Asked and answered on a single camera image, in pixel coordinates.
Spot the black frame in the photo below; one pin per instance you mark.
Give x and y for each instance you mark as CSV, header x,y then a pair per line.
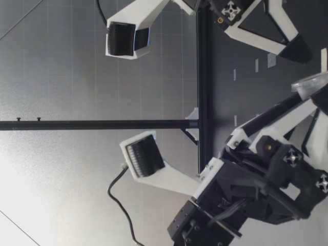
x,y
102,124

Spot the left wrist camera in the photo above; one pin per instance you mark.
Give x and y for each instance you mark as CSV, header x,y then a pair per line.
x,y
153,164

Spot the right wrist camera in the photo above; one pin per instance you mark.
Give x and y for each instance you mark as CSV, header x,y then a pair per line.
x,y
143,18

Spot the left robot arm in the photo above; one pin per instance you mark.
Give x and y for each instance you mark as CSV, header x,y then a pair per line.
x,y
200,225

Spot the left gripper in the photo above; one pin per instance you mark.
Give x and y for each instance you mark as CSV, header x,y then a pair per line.
x,y
246,179

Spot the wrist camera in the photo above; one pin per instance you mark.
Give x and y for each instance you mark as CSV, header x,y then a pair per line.
x,y
153,164
143,18

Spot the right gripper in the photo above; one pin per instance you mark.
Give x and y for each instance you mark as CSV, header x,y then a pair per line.
x,y
225,10

